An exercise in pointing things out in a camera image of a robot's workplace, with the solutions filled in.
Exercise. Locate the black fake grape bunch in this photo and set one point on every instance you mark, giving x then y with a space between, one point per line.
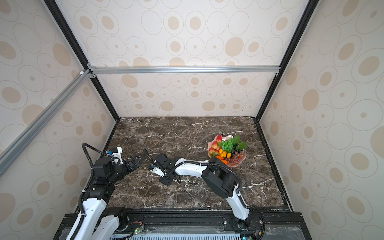
235 151

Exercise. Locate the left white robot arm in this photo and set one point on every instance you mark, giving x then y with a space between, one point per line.
95 221

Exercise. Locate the green fake grape bunch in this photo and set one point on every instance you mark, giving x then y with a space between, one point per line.
227 144

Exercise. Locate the pink scalloped fruit bowl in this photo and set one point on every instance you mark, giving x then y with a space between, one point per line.
225 157

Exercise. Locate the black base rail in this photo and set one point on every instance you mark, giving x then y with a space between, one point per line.
206 224

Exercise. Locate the slanted aluminium frame bar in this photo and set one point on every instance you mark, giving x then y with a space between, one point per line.
27 136

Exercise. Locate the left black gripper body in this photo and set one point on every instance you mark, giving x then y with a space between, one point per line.
120 170

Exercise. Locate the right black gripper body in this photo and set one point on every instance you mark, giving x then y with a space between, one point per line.
164 179

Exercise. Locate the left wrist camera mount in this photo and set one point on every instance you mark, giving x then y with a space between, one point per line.
116 155

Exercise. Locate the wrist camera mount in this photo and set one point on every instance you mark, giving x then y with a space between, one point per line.
116 155
156 170

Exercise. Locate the red fake grape bunch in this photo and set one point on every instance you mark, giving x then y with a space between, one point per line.
237 159

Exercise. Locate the horizontal aluminium frame bar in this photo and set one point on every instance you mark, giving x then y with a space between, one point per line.
185 70

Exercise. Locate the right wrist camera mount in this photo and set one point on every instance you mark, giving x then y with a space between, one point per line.
156 170

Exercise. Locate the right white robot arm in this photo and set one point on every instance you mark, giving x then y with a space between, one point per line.
220 178

